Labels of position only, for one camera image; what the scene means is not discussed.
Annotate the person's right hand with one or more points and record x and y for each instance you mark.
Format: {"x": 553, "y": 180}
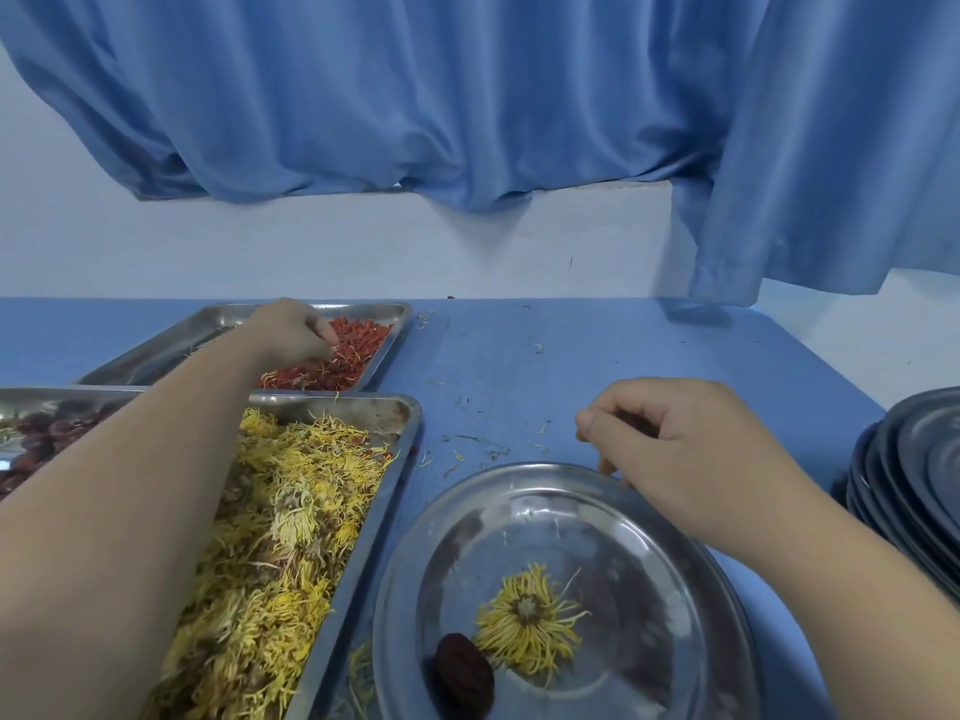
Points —
{"x": 697, "y": 457}

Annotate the person's left hand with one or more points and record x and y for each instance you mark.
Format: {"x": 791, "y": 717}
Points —
{"x": 292, "y": 333}

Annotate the round steel plate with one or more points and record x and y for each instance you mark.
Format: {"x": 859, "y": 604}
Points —
{"x": 637, "y": 592}

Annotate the stack of steel plates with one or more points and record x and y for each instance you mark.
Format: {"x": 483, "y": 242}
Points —
{"x": 907, "y": 472}

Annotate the pile of yellow chrysanthemums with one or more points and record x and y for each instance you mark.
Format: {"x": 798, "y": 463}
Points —
{"x": 277, "y": 562}

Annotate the person's left forearm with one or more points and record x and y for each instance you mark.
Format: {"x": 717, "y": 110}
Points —
{"x": 112, "y": 532}

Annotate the person's right forearm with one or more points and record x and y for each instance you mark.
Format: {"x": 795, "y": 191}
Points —
{"x": 847, "y": 614}

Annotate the rectangular steel tray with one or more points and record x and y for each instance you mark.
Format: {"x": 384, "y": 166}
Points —
{"x": 382, "y": 412}
{"x": 30, "y": 397}
{"x": 165, "y": 348}

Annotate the blue tablecloth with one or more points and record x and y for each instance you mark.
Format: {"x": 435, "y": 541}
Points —
{"x": 562, "y": 352}

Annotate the wide blue curtain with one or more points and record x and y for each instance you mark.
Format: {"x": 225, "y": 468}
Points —
{"x": 375, "y": 89}

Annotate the narrow blue curtain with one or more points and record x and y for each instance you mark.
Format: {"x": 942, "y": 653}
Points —
{"x": 840, "y": 142}

